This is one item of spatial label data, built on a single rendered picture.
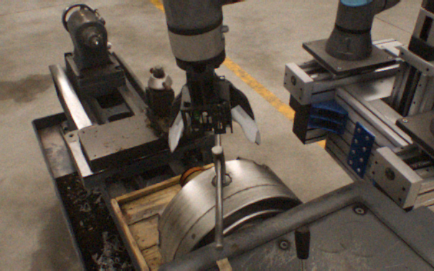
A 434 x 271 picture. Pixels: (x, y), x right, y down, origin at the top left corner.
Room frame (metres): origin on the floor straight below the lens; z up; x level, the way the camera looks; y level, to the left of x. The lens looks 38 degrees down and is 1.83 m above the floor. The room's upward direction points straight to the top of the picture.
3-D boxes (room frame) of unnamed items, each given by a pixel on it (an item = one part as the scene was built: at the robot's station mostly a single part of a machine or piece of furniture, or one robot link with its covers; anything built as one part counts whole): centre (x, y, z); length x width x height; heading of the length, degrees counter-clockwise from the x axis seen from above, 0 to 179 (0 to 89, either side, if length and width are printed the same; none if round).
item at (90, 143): (1.16, 0.24, 0.95); 0.43 x 0.17 x 0.05; 118
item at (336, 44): (1.33, -0.43, 1.21); 0.15 x 0.15 x 0.10
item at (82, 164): (1.20, 0.28, 0.90); 0.47 x 0.30 x 0.06; 118
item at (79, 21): (1.68, 0.55, 1.01); 0.30 x 0.20 x 0.29; 28
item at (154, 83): (1.19, 0.19, 1.13); 0.08 x 0.08 x 0.03
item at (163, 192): (0.84, 0.09, 0.89); 0.36 x 0.30 x 0.04; 118
